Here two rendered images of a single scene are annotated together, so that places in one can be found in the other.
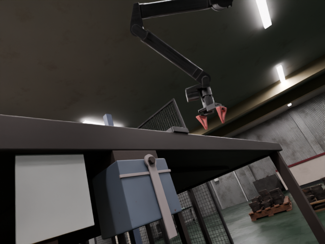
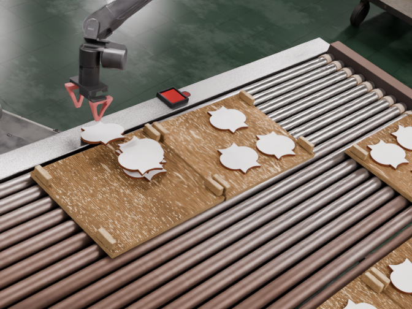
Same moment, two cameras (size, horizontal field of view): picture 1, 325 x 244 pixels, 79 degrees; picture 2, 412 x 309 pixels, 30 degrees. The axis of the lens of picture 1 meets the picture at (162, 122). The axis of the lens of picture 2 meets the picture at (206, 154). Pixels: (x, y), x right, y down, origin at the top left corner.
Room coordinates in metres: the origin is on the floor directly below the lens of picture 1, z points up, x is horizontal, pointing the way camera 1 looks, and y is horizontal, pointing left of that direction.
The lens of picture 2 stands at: (2.67, 0.03, 2.33)
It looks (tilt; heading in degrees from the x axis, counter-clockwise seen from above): 38 degrees down; 177
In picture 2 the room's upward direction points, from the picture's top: 18 degrees clockwise
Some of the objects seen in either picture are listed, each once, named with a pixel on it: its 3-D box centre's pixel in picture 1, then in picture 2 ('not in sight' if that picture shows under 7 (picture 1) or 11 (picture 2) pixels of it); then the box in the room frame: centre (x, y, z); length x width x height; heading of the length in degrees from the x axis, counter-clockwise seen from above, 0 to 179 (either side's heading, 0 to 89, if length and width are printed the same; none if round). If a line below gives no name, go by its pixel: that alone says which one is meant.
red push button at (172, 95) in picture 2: not in sight; (172, 97); (0.59, -0.02, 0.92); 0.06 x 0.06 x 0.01; 53
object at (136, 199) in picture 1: (139, 195); not in sight; (0.43, 0.10, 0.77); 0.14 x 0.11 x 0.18; 143
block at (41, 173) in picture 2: not in sight; (43, 175); (1.15, -0.28, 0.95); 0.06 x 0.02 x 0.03; 53
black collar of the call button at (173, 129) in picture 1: (172, 135); (172, 97); (0.59, -0.02, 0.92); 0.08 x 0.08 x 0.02; 53
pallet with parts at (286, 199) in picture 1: (267, 200); not in sight; (5.46, -1.76, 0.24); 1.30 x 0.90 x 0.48; 153
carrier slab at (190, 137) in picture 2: not in sight; (232, 142); (0.75, 0.20, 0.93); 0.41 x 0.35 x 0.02; 142
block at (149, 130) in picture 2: not in sight; (151, 132); (0.84, -0.04, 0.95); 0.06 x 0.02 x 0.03; 53
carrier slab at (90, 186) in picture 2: not in sight; (129, 186); (1.08, -0.06, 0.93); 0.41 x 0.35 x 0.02; 143
